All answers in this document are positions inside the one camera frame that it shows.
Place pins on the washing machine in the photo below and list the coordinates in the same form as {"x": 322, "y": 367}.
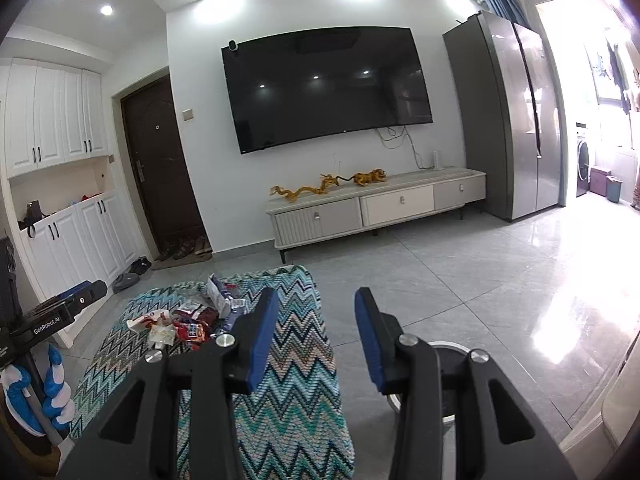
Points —
{"x": 583, "y": 160}

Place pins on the blue curtain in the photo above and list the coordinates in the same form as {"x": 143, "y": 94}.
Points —
{"x": 505, "y": 5}

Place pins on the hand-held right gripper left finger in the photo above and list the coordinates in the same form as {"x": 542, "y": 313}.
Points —
{"x": 265, "y": 330}

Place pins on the dark brown entrance door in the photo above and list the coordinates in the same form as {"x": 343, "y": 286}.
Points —
{"x": 160, "y": 170}

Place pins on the brown sandal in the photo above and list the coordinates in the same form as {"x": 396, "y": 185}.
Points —
{"x": 185, "y": 249}

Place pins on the recessed ceiling light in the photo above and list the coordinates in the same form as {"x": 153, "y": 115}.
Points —
{"x": 106, "y": 9}

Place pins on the brown doormat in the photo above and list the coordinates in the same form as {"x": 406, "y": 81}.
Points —
{"x": 165, "y": 264}

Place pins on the black shoes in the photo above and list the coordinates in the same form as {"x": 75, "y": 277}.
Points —
{"x": 140, "y": 266}

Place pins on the cream furniture piece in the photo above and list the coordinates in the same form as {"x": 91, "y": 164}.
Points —
{"x": 610, "y": 425}

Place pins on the white power strip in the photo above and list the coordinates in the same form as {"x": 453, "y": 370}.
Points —
{"x": 436, "y": 160}

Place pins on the tan sandal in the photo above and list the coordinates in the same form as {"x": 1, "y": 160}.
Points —
{"x": 202, "y": 246}

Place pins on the bright red snack wrapper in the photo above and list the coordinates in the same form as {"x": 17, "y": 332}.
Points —
{"x": 192, "y": 332}

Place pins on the golden dragon figurine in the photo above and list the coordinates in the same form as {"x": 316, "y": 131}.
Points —
{"x": 305, "y": 191}

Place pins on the black bag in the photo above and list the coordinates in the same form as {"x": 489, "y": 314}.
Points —
{"x": 32, "y": 212}

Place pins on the clear plastic wrapper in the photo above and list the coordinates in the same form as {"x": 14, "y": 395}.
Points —
{"x": 187, "y": 292}

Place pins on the dark hanging garment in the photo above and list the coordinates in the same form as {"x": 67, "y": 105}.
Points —
{"x": 617, "y": 70}

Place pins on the grey double-door fridge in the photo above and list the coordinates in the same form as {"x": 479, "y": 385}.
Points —
{"x": 505, "y": 120}

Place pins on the person's left hand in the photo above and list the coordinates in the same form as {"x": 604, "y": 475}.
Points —
{"x": 20, "y": 400}

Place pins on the person's left forearm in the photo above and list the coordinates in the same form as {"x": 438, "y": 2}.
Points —
{"x": 25, "y": 455}

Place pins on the blue bin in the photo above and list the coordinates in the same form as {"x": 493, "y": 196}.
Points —
{"x": 615, "y": 190}

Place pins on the beige wall switch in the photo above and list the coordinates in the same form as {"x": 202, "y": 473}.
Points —
{"x": 188, "y": 115}

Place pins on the white red wrapper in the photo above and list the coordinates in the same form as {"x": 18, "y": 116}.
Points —
{"x": 145, "y": 321}

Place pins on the cream television cabinet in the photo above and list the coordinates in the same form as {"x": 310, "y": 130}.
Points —
{"x": 350, "y": 210}

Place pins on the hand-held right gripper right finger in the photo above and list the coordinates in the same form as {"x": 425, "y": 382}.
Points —
{"x": 365, "y": 330}

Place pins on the dark brown shoe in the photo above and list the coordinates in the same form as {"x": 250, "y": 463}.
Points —
{"x": 166, "y": 251}

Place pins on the grey trash bin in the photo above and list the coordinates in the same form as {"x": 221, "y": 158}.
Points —
{"x": 450, "y": 390}

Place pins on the small white camera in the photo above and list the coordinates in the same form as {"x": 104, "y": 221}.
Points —
{"x": 233, "y": 46}

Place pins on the grey slippers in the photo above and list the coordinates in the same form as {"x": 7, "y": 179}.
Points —
{"x": 125, "y": 283}

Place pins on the white base cabinets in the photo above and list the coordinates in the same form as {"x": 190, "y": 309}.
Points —
{"x": 90, "y": 245}

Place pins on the balcony window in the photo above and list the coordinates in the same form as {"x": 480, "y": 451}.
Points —
{"x": 615, "y": 125}

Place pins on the black wall television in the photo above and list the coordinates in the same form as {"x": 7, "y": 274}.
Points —
{"x": 325, "y": 90}

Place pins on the purple bin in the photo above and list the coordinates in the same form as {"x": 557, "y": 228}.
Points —
{"x": 599, "y": 180}

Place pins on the golden tiger figurine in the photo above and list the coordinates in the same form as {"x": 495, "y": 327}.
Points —
{"x": 367, "y": 177}

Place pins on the zigzag patterned covered table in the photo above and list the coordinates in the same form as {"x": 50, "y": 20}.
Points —
{"x": 290, "y": 410}

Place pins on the pale yellow packet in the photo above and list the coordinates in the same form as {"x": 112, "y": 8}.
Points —
{"x": 162, "y": 336}

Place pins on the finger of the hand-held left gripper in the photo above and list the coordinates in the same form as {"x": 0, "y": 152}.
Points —
{"x": 80, "y": 290}
{"x": 98, "y": 295}

